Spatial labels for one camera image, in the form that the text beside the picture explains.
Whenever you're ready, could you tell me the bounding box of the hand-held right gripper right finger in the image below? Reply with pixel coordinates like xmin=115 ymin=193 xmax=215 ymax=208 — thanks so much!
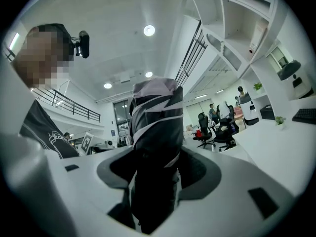
xmin=153 ymin=146 xmax=297 ymax=237

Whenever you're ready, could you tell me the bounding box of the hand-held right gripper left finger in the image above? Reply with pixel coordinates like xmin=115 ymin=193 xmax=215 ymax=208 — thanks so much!
xmin=44 ymin=146 xmax=149 ymax=237

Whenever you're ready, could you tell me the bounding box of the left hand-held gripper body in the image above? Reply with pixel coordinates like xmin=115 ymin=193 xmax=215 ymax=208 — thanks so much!
xmin=79 ymin=131 xmax=94 ymax=156

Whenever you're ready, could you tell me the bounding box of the white locker shelf unit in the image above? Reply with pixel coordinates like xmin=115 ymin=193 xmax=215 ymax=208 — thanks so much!
xmin=184 ymin=0 xmax=316 ymax=133

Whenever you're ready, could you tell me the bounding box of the black balcony railing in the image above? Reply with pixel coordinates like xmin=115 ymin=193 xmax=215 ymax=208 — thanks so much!
xmin=31 ymin=87 xmax=102 ymax=123

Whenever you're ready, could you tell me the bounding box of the tall dark window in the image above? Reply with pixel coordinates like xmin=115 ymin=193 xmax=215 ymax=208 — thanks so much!
xmin=113 ymin=99 xmax=132 ymax=148

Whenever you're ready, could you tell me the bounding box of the black office chair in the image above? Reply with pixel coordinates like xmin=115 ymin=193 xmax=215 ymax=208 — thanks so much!
xmin=192 ymin=112 xmax=216 ymax=149
xmin=212 ymin=104 xmax=240 ymax=152

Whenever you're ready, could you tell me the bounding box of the person's black printed shirt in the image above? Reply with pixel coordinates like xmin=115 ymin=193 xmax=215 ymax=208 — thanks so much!
xmin=19 ymin=99 xmax=79 ymax=159

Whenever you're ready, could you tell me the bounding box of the white robot with black top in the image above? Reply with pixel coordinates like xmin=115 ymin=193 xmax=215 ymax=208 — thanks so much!
xmin=238 ymin=92 xmax=260 ymax=126
xmin=276 ymin=60 xmax=314 ymax=100

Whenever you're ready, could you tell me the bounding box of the black box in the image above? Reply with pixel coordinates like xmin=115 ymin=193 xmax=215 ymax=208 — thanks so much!
xmin=260 ymin=104 xmax=276 ymax=120

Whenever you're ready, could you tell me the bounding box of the ceiling air vent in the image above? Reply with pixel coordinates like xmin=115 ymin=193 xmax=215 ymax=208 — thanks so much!
xmin=114 ymin=70 xmax=144 ymax=84

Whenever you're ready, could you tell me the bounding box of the black keyboard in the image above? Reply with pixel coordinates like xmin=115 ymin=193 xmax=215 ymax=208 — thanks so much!
xmin=291 ymin=108 xmax=316 ymax=125

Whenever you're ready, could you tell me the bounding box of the person's head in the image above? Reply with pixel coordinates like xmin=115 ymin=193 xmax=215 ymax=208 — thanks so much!
xmin=11 ymin=23 xmax=75 ymax=89

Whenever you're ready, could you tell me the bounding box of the black stair railing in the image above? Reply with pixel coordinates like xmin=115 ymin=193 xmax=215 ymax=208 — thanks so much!
xmin=174 ymin=20 xmax=208 ymax=86

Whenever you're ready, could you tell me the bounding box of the white labelled carton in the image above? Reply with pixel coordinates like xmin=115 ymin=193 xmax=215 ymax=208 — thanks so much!
xmin=248 ymin=21 xmax=269 ymax=51

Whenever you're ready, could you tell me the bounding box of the black head-mounted camera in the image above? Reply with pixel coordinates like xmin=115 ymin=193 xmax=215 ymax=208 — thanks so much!
xmin=71 ymin=30 xmax=90 ymax=59

